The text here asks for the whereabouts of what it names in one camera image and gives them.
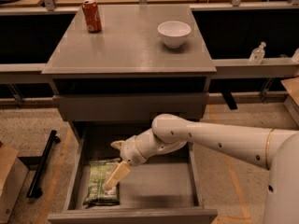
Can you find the cardboard box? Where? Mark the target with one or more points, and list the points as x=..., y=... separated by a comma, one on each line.
x=292, y=102
x=12, y=176

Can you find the black metal bar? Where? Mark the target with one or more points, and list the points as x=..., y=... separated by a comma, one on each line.
x=35, y=191

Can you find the clear sanitizer pump bottle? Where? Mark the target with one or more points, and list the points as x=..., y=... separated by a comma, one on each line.
x=257, y=54

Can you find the cardboard box on left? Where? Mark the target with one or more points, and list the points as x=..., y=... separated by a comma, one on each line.
x=12, y=176

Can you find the grey drawer cabinet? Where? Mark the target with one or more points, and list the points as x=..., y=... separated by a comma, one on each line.
x=129, y=56

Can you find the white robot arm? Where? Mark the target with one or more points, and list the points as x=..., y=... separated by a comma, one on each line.
x=272, y=149

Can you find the cardboard box on right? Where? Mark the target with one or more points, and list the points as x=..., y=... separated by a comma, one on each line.
x=292, y=102

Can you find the white ceramic bowl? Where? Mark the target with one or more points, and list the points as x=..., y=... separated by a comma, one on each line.
x=174, y=33

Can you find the red soda can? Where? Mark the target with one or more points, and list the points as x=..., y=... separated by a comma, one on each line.
x=92, y=17

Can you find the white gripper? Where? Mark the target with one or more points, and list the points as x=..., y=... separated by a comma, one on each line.
x=130, y=152

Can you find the green jalapeno chip bag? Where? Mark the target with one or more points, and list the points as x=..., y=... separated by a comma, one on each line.
x=99, y=172

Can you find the closed grey top drawer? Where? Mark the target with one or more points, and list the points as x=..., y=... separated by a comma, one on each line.
x=130, y=107

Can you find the open grey middle drawer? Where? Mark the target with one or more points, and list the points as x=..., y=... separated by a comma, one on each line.
x=164, y=190

